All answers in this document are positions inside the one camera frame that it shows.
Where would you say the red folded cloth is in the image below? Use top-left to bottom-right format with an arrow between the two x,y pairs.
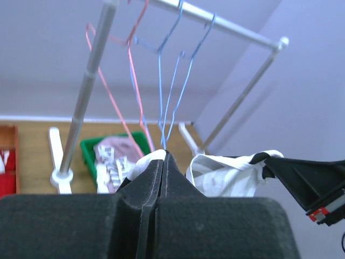
1,149 -> 16,198

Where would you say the silver clothes rack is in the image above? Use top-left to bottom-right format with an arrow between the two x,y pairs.
49,1 -> 289,194

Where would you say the wide striped tank top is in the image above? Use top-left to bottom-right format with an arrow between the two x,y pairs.
120,149 -> 283,197

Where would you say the orange compartment tray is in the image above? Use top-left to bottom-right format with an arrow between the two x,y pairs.
1,124 -> 20,198

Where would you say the blue wire hanger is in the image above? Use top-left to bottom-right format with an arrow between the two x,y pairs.
161,13 -> 218,149
129,0 -> 187,151

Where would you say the pink wire hanger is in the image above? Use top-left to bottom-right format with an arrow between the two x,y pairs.
86,1 -> 154,157

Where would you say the mauve pink garment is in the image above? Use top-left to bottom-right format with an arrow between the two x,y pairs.
94,136 -> 142,163

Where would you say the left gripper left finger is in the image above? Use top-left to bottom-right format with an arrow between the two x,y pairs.
1,160 -> 163,258

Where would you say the green plastic basket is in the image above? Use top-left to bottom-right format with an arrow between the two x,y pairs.
80,131 -> 150,187

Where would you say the thin striped white shirt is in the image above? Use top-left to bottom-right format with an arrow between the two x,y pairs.
95,145 -> 135,194

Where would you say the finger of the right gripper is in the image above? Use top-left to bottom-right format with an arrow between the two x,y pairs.
265,157 -> 344,226

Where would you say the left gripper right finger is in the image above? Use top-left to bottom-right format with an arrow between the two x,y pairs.
136,152 -> 301,259

